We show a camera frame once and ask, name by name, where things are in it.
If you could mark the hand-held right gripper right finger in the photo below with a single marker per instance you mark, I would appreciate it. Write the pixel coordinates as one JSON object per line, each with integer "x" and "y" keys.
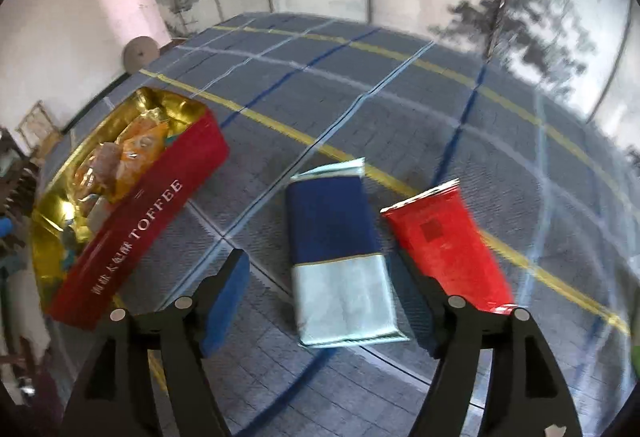
{"x": 430, "y": 317}

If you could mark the round wooden disc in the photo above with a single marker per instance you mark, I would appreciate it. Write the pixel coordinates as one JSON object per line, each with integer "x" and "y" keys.
{"x": 139, "y": 52}

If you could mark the light wooden chair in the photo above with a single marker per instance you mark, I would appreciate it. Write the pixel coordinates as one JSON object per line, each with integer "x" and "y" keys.
{"x": 37, "y": 127}

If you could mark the grey plaid tablecloth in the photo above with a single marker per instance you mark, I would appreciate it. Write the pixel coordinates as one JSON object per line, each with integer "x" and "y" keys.
{"x": 350, "y": 82}

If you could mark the navy and pale blue packet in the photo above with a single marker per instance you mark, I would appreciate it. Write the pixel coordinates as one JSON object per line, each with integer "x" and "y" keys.
{"x": 335, "y": 227}

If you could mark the dark wooden furniture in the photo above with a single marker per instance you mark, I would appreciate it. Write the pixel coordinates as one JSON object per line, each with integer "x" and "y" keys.
{"x": 15, "y": 177}

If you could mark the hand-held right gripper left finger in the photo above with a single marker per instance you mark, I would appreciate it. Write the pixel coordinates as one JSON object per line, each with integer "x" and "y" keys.
{"x": 227, "y": 297}

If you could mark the red rectangular candy box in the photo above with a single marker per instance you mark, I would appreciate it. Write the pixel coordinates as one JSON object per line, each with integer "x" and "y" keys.
{"x": 150, "y": 217}

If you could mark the red snack packet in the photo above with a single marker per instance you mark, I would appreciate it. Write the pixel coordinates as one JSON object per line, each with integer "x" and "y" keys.
{"x": 445, "y": 237}

